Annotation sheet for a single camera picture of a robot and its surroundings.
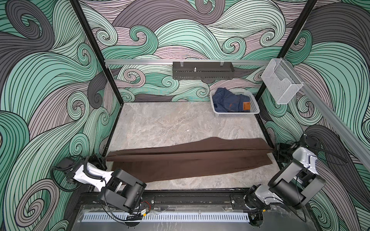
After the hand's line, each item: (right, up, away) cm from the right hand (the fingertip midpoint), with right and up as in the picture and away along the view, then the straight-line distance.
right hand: (274, 148), depth 83 cm
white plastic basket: (0, +24, +24) cm, 34 cm away
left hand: (-98, -2, -7) cm, 98 cm away
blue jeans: (-20, +30, +28) cm, 46 cm away
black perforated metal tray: (-41, +50, +13) cm, 65 cm away
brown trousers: (-80, -11, +5) cm, 80 cm away
